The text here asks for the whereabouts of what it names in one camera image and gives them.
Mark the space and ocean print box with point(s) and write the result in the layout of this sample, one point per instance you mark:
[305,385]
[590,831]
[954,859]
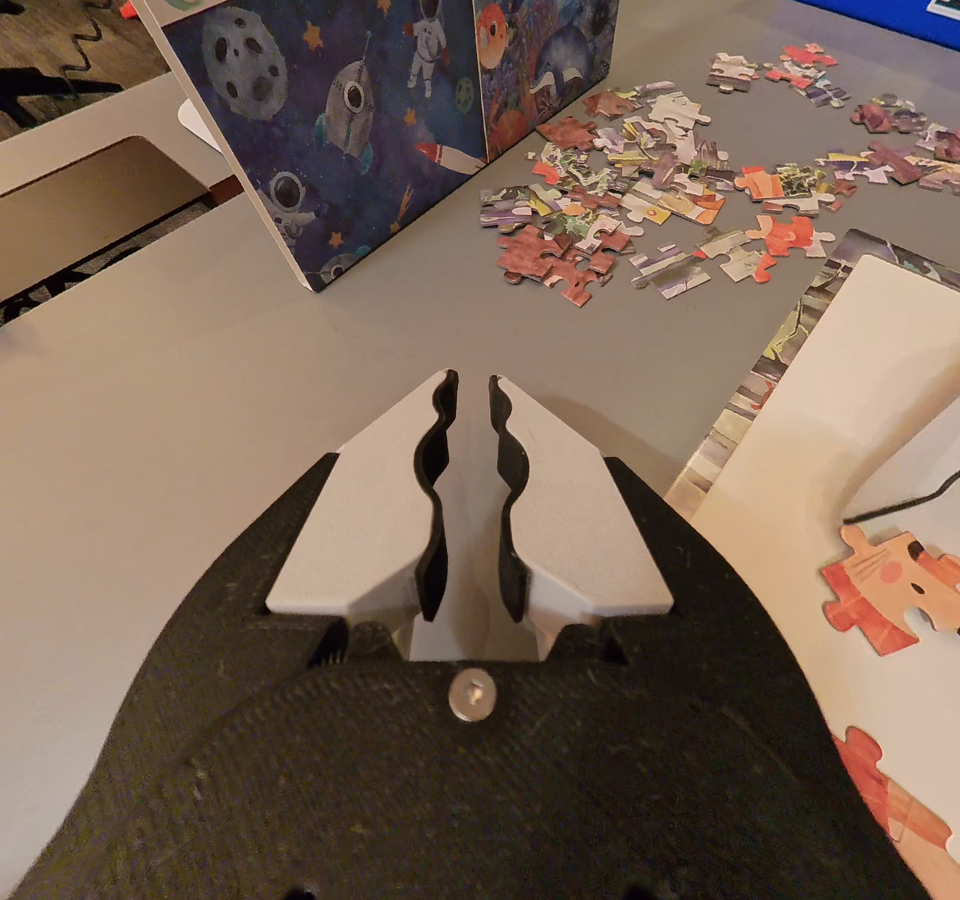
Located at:
[337,128]

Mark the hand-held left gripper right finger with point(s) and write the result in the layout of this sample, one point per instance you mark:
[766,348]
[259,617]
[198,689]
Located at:
[585,540]

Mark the orange cat face puzzle piece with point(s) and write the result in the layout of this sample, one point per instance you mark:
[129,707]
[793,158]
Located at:
[885,585]

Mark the puzzle tray with painted border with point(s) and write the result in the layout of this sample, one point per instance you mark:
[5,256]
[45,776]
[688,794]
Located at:
[787,465]

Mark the white side table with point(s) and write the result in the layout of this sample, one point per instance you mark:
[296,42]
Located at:
[75,120]

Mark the black stand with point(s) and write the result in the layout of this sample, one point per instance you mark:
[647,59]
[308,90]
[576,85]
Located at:
[30,87]

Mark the red orange joined puzzle section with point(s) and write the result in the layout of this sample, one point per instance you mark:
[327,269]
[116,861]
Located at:
[922,832]

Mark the pile of loose puzzle pieces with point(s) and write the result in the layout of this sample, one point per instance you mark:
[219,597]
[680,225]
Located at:
[540,248]

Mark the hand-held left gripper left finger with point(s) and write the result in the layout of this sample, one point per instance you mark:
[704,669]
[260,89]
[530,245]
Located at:
[352,533]

